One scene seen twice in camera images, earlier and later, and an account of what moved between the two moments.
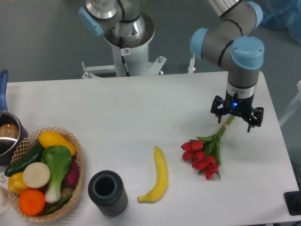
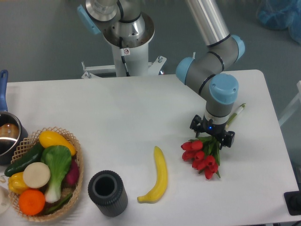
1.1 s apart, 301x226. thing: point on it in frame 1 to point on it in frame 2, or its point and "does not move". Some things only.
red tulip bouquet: x=205 y=152 does not move
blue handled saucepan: x=12 y=133 does not move
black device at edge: x=293 y=202 does not move
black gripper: x=240 y=107 to x=197 y=124
